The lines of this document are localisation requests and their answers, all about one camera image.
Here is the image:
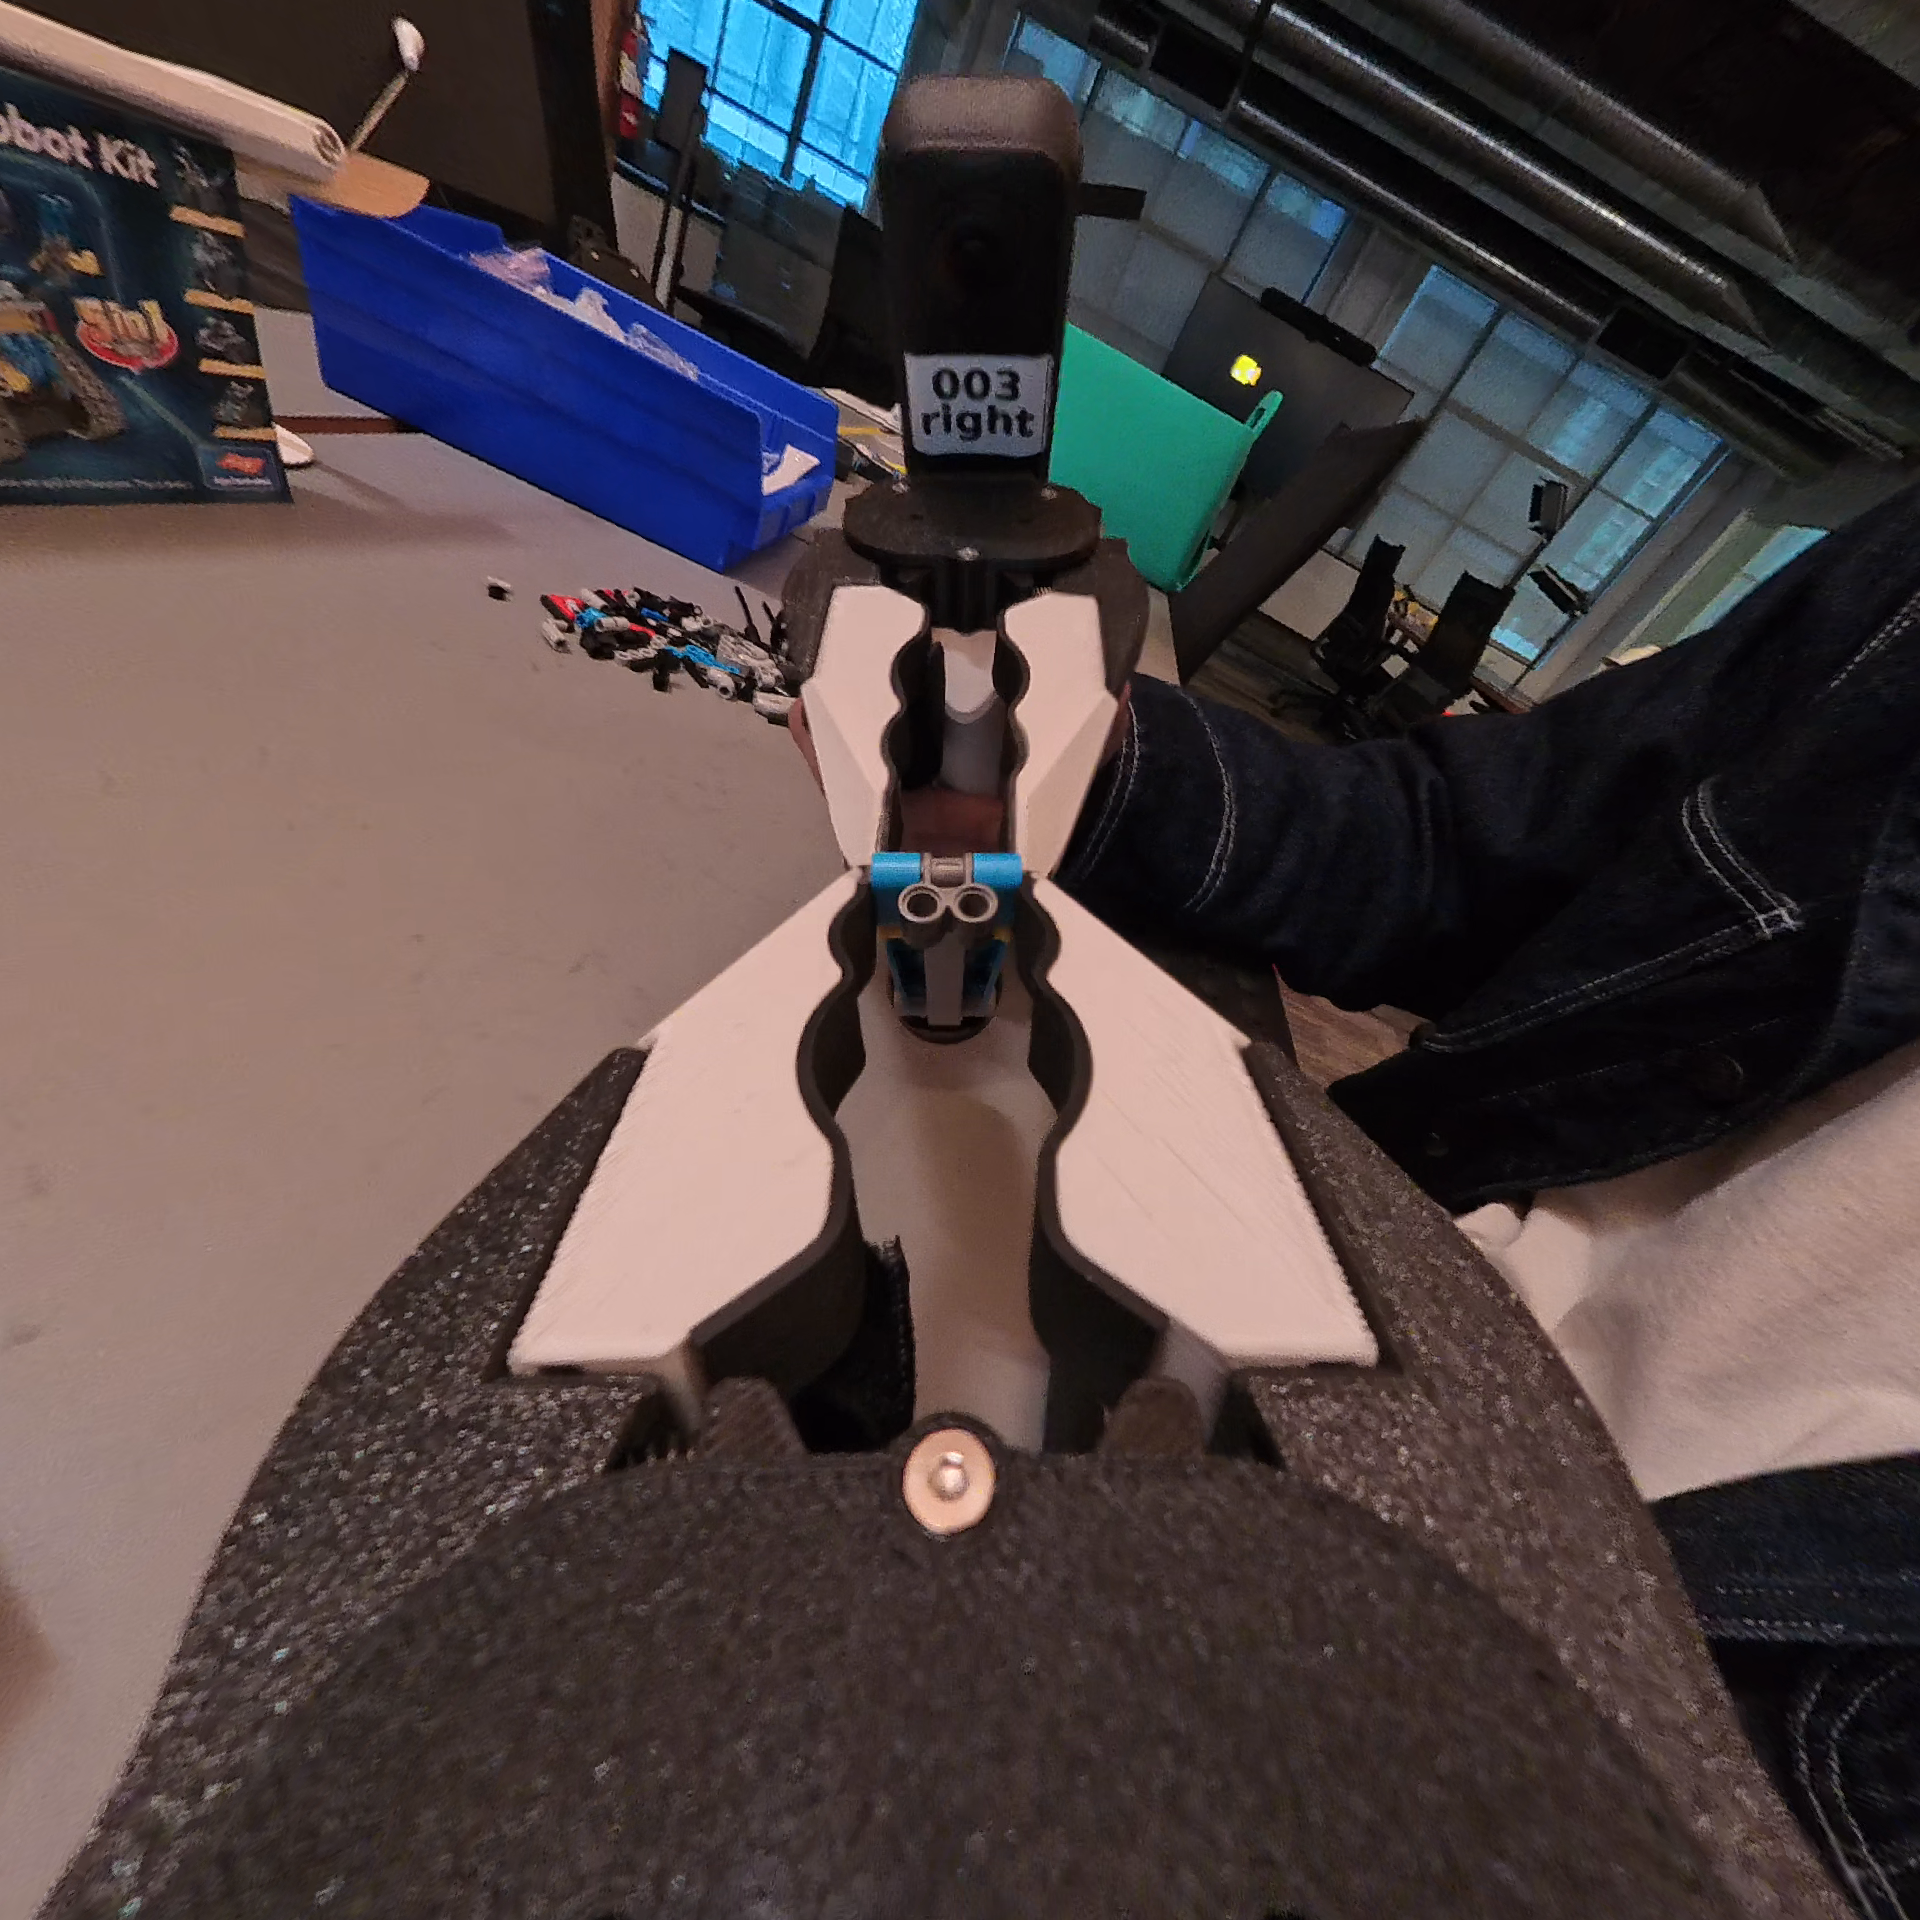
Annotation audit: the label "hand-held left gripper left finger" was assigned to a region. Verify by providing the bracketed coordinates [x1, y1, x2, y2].
[508, 872, 874, 1403]

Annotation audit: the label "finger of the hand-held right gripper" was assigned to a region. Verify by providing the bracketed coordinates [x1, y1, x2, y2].
[794, 583, 944, 888]
[996, 576, 1133, 888]

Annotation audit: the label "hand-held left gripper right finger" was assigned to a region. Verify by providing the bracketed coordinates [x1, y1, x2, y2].
[1020, 878, 1383, 1402]

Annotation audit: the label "blue toy brick arm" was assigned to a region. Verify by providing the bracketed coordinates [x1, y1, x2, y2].
[870, 849, 1028, 1046]

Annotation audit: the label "grey desk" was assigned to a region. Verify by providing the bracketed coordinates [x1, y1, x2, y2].
[0, 306, 961, 1920]

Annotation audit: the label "person's right hand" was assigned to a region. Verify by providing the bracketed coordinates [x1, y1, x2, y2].
[785, 704, 1009, 859]

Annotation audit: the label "pile of small brick parts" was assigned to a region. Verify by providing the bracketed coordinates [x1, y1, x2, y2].
[540, 583, 798, 722]

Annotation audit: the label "green plastic holder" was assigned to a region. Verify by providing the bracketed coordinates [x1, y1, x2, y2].
[1041, 323, 1286, 594]

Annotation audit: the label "large paned window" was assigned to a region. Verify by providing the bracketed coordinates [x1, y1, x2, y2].
[632, 0, 921, 212]
[1006, 17, 1833, 671]

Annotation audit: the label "black slanted board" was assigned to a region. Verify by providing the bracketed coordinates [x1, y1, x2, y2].
[1168, 417, 1425, 683]

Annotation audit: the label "black office chair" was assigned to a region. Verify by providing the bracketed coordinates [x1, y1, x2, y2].
[1386, 570, 1518, 722]
[1276, 532, 1413, 737]

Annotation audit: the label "blue plastic bin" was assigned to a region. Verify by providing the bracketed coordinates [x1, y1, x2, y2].
[287, 192, 841, 576]

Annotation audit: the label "dark overhead pipe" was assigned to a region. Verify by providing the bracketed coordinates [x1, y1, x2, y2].
[1079, 0, 1892, 452]

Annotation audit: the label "dark hanging screen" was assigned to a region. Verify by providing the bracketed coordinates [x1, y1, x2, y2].
[89, 0, 616, 249]

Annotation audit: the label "person's white shirt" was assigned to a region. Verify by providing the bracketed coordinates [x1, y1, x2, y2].
[1462, 1035, 1920, 1502]

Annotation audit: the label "person's dark denim jacket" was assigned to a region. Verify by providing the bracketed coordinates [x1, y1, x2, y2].
[1327, 487, 1920, 1216]

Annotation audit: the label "brown cardboard piece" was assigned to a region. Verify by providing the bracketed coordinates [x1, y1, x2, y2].
[286, 151, 433, 220]

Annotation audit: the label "person's dark jeans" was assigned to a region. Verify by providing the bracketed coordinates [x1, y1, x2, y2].
[1650, 1464, 1920, 1920]

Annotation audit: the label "white roller tube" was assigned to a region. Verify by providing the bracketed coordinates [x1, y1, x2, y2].
[0, 0, 350, 184]

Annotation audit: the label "dark blue robot kit box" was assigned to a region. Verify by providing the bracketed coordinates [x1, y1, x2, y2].
[0, 66, 295, 508]

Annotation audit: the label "metal crank handle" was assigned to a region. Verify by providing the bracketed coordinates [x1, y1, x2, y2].
[344, 17, 428, 154]

